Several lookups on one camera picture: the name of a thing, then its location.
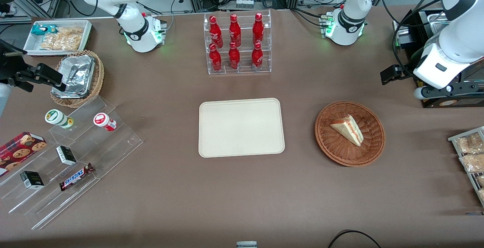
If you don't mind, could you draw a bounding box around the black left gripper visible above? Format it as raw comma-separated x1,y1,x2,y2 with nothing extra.
380,64,416,86

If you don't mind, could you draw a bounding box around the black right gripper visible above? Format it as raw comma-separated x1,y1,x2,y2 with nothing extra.
8,63,67,93

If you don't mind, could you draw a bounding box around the triangular sandwich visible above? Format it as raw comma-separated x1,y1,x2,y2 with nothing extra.
330,115,365,147

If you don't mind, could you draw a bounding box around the small tan wicker basket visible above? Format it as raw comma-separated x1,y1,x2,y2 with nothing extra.
50,50,105,108

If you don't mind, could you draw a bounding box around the large brown wicker basket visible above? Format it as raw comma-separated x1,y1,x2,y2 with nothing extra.
315,101,386,167

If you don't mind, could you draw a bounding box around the cream plastic tray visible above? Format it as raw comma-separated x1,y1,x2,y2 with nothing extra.
199,98,285,158

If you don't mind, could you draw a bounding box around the crumpled aluminium foil container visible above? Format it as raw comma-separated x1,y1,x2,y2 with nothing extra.
51,54,96,99

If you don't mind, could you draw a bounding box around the clear bag of crackers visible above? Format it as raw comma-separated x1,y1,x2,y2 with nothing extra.
56,26,84,39
39,33,82,51

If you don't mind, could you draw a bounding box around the white rectangular bin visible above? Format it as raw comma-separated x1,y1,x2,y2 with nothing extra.
23,20,93,57

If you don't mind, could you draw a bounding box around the green lid white jar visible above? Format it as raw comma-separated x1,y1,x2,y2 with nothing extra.
45,109,74,130

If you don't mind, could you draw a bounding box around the teal snack packet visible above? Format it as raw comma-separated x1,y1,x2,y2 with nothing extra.
31,24,58,36

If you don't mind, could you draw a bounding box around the black food warmer machine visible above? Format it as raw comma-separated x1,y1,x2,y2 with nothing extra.
392,8,484,109

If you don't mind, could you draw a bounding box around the red lid white jar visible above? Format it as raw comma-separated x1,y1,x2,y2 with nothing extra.
93,112,117,132

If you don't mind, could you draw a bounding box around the small black carton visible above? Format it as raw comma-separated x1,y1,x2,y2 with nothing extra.
19,170,45,190
56,145,78,166

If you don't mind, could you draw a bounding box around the red cookie box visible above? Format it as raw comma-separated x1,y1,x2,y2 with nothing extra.
0,131,48,177

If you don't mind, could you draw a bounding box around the clear acrylic stepped shelf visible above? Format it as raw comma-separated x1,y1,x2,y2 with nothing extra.
0,96,144,231

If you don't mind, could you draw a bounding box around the Snickers chocolate bar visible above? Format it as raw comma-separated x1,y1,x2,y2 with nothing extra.
59,163,95,192

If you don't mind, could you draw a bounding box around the red cola bottle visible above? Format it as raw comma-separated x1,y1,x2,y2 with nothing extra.
252,12,265,45
228,42,241,70
251,42,264,70
228,14,242,47
209,15,224,49
209,43,223,72

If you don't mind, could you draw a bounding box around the clear acrylic bottle rack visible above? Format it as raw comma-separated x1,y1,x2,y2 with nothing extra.
203,9,272,76

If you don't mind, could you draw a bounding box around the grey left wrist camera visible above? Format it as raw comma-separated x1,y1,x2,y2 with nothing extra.
414,82,484,101

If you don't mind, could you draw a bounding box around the metal wire tray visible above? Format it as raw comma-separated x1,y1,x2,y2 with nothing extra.
448,126,484,208

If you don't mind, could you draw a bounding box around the black cable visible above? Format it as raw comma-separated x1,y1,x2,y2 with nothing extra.
327,229,383,248

